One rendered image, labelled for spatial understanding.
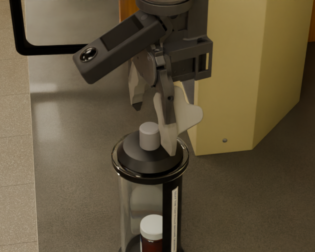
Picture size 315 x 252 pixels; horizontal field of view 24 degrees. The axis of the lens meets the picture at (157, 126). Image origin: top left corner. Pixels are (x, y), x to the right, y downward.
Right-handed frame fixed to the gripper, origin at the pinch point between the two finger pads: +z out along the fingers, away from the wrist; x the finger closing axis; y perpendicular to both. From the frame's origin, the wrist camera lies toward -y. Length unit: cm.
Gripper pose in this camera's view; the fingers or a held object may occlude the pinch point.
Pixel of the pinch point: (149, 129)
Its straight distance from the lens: 98.8
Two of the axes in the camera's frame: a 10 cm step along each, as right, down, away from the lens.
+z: 0.0, 8.0, 6.0
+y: 9.1, -2.5, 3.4
